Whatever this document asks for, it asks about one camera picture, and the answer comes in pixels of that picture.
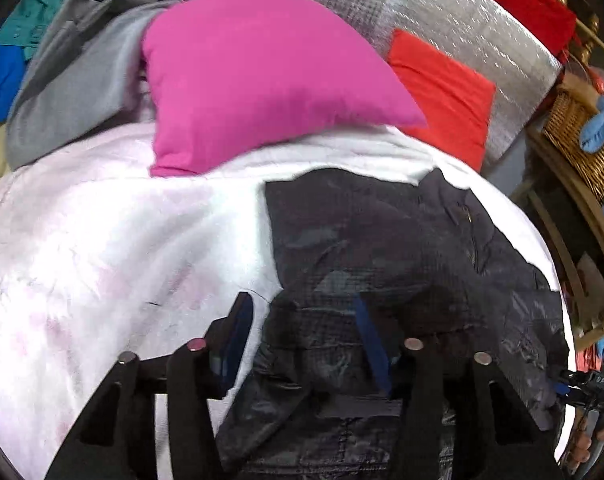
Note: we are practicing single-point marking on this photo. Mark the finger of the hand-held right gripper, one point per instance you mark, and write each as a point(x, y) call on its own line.
point(567, 390)

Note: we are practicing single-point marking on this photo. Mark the teal garment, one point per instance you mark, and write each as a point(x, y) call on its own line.
point(34, 15)

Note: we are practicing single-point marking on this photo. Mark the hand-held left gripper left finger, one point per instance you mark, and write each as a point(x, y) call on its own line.
point(236, 342)

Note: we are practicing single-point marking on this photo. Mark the grey garment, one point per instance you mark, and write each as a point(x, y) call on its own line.
point(77, 80)

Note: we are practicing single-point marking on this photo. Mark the person's right hand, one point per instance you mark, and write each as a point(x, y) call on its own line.
point(599, 442)

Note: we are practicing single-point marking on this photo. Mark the wooden shelf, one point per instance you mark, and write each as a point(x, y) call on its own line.
point(567, 220)

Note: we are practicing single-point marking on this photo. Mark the black quilted jacket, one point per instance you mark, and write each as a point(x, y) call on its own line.
point(382, 240)

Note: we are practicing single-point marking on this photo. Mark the light blue cloth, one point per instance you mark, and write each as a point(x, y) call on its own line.
point(602, 125)

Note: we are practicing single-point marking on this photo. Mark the red-orange pillow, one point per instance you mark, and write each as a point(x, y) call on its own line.
point(444, 100)

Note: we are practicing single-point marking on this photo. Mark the silver foil insulation mat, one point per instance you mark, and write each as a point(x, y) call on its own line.
point(462, 25)

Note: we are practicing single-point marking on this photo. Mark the pink pillow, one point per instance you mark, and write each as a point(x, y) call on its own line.
point(262, 80)

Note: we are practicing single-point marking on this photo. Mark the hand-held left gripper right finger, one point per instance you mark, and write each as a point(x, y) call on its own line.
point(376, 347)

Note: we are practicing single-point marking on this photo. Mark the wicker basket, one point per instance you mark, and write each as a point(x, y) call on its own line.
point(579, 135)

